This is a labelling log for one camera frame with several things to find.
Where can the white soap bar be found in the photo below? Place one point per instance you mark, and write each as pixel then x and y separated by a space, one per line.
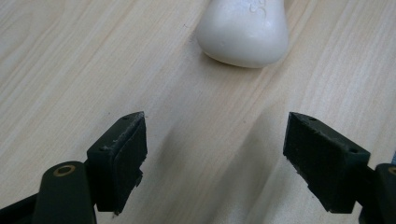
pixel 244 34

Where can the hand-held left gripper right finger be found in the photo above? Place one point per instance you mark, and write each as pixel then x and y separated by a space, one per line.
pixel 323 165

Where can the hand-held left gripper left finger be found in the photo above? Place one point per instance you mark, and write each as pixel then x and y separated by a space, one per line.
pixel 120 161

